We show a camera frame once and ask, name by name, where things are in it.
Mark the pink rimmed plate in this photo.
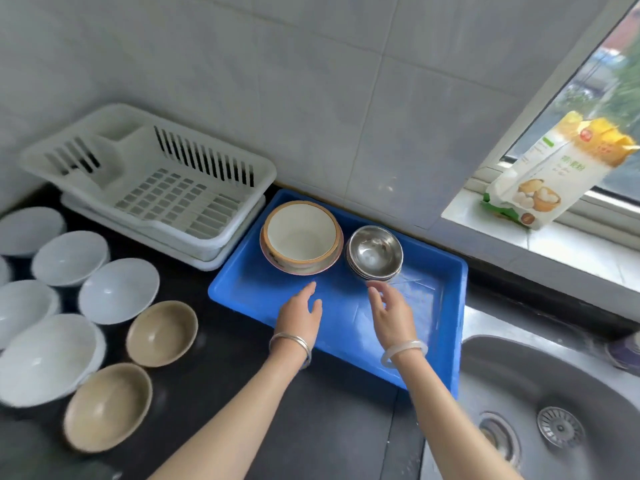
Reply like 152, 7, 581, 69
259, 222, 345, 276

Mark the beige bowl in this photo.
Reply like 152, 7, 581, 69
63, 363, 154, 454
125, 301, 199, 368

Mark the steel sink drain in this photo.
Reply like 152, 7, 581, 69
477, 412, 521, 466

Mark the dark purple container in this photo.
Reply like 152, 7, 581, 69
605, 332, 640, 376

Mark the silver bracelet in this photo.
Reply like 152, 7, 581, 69
269, 333, 313, 370

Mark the steel bowl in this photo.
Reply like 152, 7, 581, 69
347, 260, 403, 283
345, 225, 404, 277

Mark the blue plastic tray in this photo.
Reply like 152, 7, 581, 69
207, 189, 469, 400

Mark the steel sink strainer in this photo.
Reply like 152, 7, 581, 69
536, 406, 586, 450

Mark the person's right forearm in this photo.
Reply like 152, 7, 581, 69
390, 352, 524, 480

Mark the white plastic dish rack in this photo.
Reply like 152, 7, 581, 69
17, 103, 277, 248

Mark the small white bowl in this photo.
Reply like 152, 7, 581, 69
0, 207, 67, 258
77, 258, 161, 326
0, 280, 62, 350
31, 231, 111, 288

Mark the white jade bangle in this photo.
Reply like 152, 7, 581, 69
380, 340, 430, 370

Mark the person's left forearm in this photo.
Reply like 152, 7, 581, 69
148, 341, 311, 480

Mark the large white bowl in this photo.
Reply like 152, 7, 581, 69
0, 314, 107, 409

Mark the white bowl with brown rim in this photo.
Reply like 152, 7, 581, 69
262, 200, 343, 268

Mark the window with white frame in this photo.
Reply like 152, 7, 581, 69
465, 0, 640, 230

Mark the steel sink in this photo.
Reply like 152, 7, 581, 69
420, 305, 640, 480

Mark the person's left hand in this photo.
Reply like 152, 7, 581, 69
274, 281, 324, 346

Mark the white drip tray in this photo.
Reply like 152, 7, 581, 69
60, 192, 267, 272

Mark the yellow and white flour bag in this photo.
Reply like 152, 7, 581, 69
481, 111, 640, 231

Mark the person's right hand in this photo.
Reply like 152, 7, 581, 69
366, 281, 419, 351

